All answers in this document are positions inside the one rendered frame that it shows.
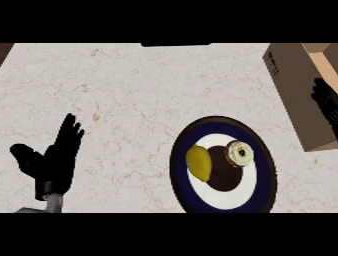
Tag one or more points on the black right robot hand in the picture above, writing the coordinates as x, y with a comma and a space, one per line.
333, 110

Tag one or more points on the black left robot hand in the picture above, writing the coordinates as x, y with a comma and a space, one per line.
55, 159

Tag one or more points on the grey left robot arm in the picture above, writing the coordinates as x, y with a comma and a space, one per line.
50, 204

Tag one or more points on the brown cardboard box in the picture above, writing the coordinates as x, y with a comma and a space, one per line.
305, 96

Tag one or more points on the blue and white plate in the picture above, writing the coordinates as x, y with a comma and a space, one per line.
222, 166

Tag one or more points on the yellow lemon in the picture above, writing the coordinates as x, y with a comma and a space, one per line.
199, 163

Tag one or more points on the white frosted donut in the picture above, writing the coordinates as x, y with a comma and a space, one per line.
239, 153

